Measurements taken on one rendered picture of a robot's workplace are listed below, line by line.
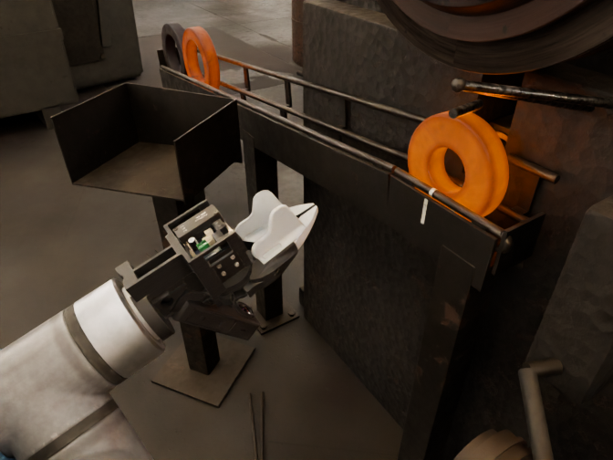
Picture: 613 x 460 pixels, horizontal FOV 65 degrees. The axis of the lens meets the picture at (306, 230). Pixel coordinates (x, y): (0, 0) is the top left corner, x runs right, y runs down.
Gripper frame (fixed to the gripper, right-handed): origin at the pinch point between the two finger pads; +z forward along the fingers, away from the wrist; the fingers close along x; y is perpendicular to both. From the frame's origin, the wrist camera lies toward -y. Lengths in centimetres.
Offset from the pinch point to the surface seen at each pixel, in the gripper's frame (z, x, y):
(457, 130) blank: 23.0, -0.2, -2.0
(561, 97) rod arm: 24.1, -13.0, 6.7
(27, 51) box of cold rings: -19, 237, -29
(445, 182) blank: 22.1, 1.7, -11.2
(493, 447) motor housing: 2.5, -24.1, -23.4
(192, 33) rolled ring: 21, 89, -7
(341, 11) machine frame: 32.6, 35.7, 2.8
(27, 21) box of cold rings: -11, 237, -18
